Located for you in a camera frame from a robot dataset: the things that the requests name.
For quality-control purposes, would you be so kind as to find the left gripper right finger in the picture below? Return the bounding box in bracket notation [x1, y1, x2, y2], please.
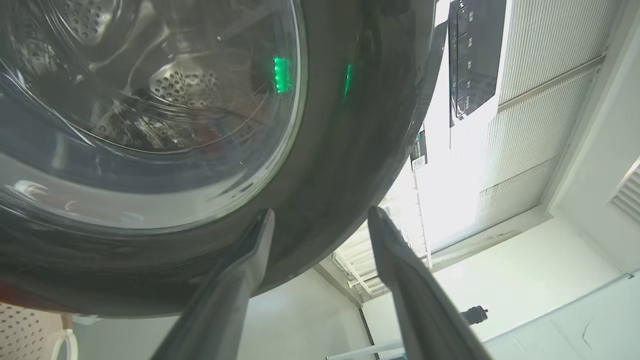
[367, 206, 493, 360]

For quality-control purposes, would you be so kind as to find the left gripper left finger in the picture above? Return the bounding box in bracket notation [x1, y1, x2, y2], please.
[150, 209, 276, 360]

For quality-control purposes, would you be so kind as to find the dark grey washing machine door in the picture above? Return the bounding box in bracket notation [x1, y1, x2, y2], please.
[0, 0, 448, 318]

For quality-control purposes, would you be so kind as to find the cream perforated laundry basket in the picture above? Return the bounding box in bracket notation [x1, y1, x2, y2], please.
[0, 302, 78, 360]

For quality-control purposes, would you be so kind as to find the white washing machine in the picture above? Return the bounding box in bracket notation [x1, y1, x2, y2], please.
[380, 0, 511, 256]

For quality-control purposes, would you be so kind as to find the white air vent grille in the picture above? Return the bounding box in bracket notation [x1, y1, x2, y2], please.
[610, 159, 640, 226]

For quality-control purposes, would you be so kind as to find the small black camera device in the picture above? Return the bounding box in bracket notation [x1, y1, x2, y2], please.
[460, 305, 489, 326]

